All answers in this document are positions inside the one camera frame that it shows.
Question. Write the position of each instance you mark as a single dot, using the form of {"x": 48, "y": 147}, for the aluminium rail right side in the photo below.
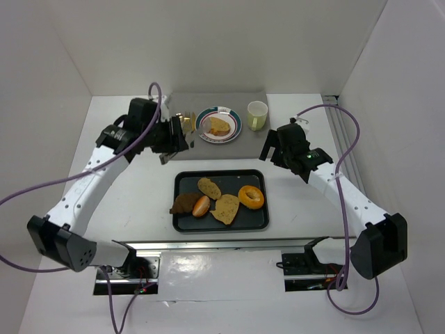
{"x": 343, "y": 130}

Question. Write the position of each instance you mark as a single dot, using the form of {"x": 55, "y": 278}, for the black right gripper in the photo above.
{"x": 274, "y": 147}

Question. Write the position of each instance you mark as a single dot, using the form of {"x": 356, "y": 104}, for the glazed orange bun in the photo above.
{"x": 201, "y": 207}

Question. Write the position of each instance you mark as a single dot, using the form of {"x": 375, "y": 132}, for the black serving tray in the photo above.
{"x": 228, "y": 181}

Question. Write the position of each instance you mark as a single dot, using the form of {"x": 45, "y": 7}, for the small seeded bread slice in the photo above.
{"x": 209, "y": 188}

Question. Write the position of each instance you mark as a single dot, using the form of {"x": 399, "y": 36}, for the aluminium rail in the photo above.
{"x": 343, "y": 130}
{"x": 282, "y": 244}

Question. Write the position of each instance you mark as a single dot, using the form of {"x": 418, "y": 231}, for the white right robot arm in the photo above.
{"x": 381, "y": 237}

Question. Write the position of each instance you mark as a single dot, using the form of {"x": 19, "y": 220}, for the gold fork green handle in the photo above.
{"x": 187, "y": 124}

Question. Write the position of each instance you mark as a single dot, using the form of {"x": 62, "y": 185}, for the dark chocolate croissant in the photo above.
{"x": 184, "y": 203}

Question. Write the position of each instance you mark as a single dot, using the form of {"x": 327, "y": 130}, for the seeded flat bread slice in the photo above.
{"x": 226, "y": 209}

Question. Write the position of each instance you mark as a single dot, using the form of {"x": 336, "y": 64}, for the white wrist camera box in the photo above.
{"x": 304, "y": 124}

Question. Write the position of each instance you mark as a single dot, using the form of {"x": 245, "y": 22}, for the gold knife green handle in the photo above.
{"x": 193, "y": 122}

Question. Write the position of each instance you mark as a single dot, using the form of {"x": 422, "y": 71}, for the aluminium rail front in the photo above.
{"x": 282, "y": 244}

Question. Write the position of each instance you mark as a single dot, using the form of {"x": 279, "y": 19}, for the large toast slice with crust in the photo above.
{"x": 219, "y": 127}

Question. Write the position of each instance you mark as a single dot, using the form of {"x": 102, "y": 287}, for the pale green mug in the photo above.
{"x": 257, "y": 115}

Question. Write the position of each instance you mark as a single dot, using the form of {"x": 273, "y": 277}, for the white plate coloured rim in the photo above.
{"x": 225, "y": 114}

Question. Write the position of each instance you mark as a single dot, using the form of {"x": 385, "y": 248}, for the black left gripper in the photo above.
{"x": 175, "y": 133}

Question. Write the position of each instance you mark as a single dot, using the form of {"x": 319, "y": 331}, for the orange bagel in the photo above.
{"x": 251, "y": 197}

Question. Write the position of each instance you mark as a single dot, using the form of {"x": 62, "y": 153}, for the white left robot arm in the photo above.
{"x": 59, "y": 235}

